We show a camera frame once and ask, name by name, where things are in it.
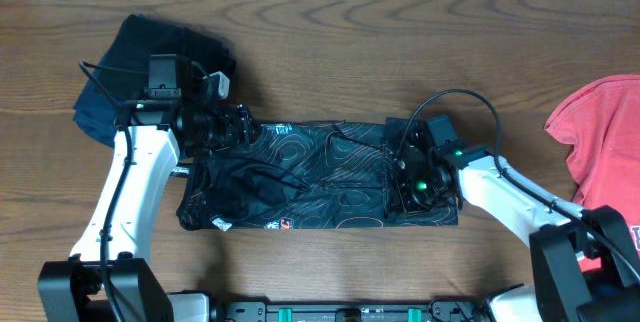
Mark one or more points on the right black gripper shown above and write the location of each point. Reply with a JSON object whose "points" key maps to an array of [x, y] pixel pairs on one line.
{"points": [[403, 202]]}

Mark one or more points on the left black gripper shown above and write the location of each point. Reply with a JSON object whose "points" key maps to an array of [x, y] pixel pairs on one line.
{"points": [[238, 132]]}

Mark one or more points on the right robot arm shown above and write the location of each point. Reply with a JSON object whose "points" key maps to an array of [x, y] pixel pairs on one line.
{"points": [[582, 264]]}

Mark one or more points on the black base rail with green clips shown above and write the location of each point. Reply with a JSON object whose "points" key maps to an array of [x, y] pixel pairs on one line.
{"points": [[340, 312]]}

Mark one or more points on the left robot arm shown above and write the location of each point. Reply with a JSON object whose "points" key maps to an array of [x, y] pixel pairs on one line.
{"points": [[107, 276]]}

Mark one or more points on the red shirt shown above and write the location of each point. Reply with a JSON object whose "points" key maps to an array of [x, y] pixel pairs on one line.
{"points": [[600, 122]]}

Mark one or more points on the folded dark navy clothes stack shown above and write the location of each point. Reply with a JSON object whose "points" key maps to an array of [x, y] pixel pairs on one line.
{"points": [[125, 65]]}

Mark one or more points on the black jersey with orange contour lines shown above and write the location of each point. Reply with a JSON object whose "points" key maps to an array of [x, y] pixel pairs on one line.
{"points": [[314, 175]]}

